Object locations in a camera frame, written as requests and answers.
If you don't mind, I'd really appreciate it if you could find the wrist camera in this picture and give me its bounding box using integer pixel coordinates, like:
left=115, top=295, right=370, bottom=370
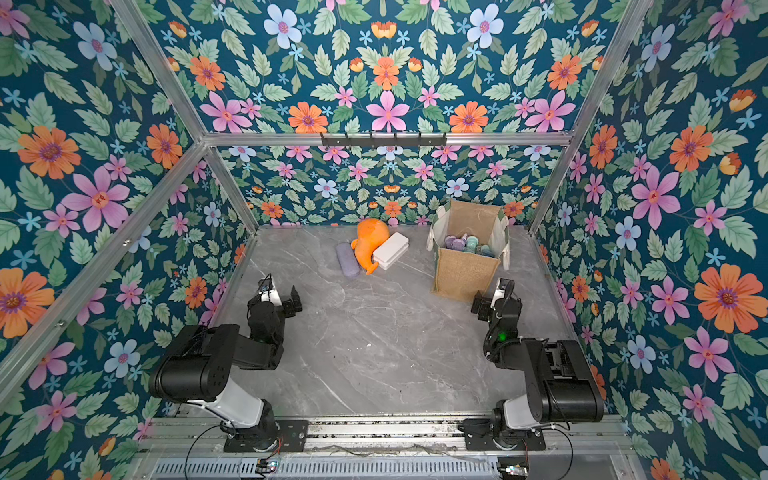
left=256, top=274, right=282, bottom=306
left=491, top=278, right=515, bottom=310

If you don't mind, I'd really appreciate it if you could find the teal hourglass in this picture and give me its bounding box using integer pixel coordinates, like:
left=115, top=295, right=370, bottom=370
left=465, top=236, right=479, bottom=251

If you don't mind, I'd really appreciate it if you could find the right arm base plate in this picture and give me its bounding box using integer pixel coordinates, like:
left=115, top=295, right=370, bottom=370
left=457, top=418, right=546, bottom=453

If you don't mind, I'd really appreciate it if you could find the black wall hook rail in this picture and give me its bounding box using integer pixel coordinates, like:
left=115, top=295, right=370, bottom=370
left=320, top=133, right=448, bottom=148

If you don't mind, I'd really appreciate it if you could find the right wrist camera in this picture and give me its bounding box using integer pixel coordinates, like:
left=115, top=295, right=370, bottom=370
left=491, top=278, right=515, bottom=310

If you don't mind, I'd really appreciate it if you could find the white rectangular box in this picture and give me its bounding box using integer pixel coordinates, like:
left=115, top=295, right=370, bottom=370
left=373, top=233, right=409, bottom=270

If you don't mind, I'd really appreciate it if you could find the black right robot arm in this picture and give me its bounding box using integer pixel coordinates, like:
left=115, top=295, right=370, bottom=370
left=471, top=285, right=605, bottom=436

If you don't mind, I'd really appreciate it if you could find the orange plush toy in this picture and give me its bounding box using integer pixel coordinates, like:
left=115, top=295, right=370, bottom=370
left=350, top=219, right=390, bottom=275

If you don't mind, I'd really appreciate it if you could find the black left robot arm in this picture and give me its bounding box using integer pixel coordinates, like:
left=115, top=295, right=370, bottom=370
left=149, top=277, right=303, bottom=435

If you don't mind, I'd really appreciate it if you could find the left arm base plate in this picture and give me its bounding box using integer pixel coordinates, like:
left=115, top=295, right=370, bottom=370
left=221, top=420, right=309, bottom=453

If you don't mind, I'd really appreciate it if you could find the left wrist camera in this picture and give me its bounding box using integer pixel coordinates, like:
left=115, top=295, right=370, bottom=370
left=256, top=274, right=282, bottom=306

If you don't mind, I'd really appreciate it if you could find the jute canvas tote bag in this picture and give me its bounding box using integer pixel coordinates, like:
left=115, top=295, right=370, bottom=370
left=427, top=200, right=510, bottom=302

